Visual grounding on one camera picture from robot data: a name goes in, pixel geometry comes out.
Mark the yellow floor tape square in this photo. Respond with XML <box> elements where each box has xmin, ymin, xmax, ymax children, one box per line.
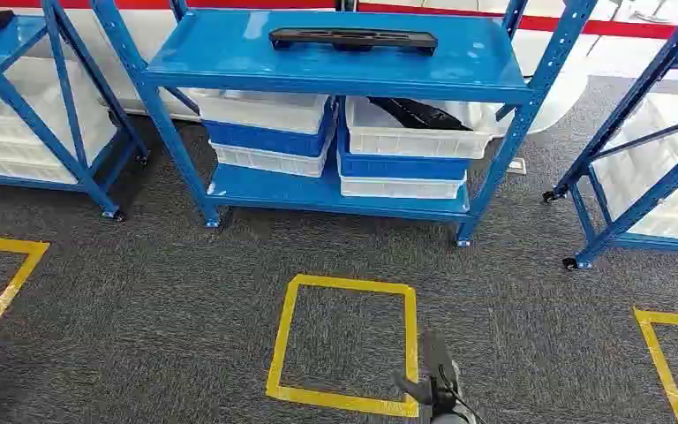
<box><xmin>266</xmin><ymin>273</ymin><xmax>420</xmax><ymax>419</ymax></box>
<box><xmin>0</xmin><ymin>233</ymin><xmax>50</xmax><ymax>371</ymax></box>
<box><xmin>633</xmin><ymin>307</ymin><xmax>678</xmax><ymax>424</ymax></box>

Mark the black plastic trim part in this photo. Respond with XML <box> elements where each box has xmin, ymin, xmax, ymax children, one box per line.
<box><xmin>368</xmin><ymin>96</ymin><xmax>473</xmax><ymax>132</ymax></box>
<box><xmin>268</xmin><ymin>27</ymin><xmax>439</xmax><ymax>57</ymax></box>

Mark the blue plastic crate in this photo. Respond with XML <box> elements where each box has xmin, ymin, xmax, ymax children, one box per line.
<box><xmin>336</xmin><ymin>125</ymin><xmax>471</xmax><ymax>181</ymax></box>
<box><xmin>201</xmin><ymin>99</ymin><xmax>340</xmax><ymax>158</ymax></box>

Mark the blue metal shelf rack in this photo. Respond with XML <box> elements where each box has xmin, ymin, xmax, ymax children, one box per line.
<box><xmin>0</xmin><ymin>0</ymin><xmax>150</xmax><ymax>223</ymax></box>
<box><xmin>542</xmin><ymin>0</ymin><xmax>678</xmax><ymax>271</ymax></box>
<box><xmin>90</xmin><ymin>0</ymin><xmax>600</xmax><ymax>248</ymax></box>

